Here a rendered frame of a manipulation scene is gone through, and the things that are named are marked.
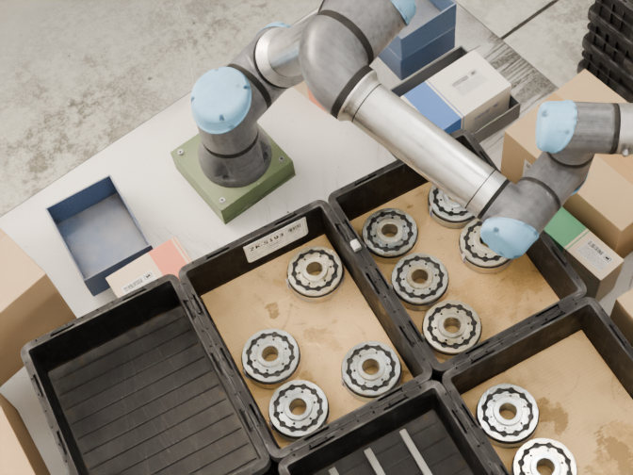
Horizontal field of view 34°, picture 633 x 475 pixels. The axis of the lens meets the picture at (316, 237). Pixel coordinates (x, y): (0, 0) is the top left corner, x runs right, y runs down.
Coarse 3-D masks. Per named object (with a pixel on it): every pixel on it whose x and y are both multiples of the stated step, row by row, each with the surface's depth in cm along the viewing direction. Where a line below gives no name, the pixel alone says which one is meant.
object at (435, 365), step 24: (384, 168) 191; (336, 192) 190; (336, 216) 187; (360, 240) 184; (384, 288) 179; (576, 288) 176; (552, 312) 174; (504, 336) 173; (432, 360) 172; (456, 360) 172
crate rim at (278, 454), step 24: (288, 216) 188; (240, 240) 187; (192, 264) 185; (360, 264) 182; (192, 288) 183; (216, 336) 178; (408, 336) 174; (240, 384) 173; (408, 384) 170; (360, 408) 169; (264, 432) 169
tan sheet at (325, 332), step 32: (288, 256) 196; (224, 288) 193; (256, 288) 193; (288, 288) 192; (352, 288) 191; (224, 320) 190; (256, 320) 190; (288, 320) 189; (320, 320) 188; (352, 320) 188; (320, 352) 185; (320, 384) 182
